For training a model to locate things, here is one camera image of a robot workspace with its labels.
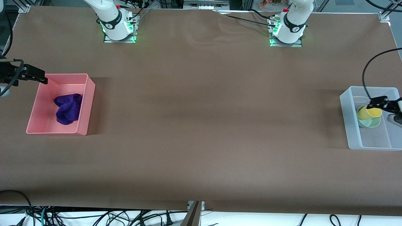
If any yellow plastic cup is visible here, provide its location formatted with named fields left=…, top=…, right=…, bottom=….
left=357, top=105, right=383, bottom=121

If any pale green bowl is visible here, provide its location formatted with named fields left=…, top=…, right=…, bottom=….
left=358, top=116, right=382, bottom=128

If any purple microfibre cloth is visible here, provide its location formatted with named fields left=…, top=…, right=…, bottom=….
left=53, top=93, right=83, bottom=126

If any translucent white plastic bin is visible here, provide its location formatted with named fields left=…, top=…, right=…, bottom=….
left=340, top=86, right=402, bottom=151

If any pink plastic bin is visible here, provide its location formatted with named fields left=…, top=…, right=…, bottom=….
left=26, top=73, right=96, bottom=136

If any brown table cover sheet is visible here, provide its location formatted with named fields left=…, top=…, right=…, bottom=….
left=0, top=5, right=402, bottom=217

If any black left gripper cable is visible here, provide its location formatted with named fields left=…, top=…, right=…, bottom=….
left=362, top=47, right=402, bottom=101

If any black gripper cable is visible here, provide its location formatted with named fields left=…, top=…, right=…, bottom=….
left=0, top=12, right=14, bottom=59
left=362, top=47, right=402, bottom=101

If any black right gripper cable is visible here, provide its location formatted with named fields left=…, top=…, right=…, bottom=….
left=0, top=12, right=14, bottom=59

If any aluminium frame profile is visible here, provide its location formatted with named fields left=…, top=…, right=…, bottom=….
left=183, top=0, right=231, bottom=10

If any grey metal table bracket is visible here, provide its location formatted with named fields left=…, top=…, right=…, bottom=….
left=180, top=201, right=204, bottom=226

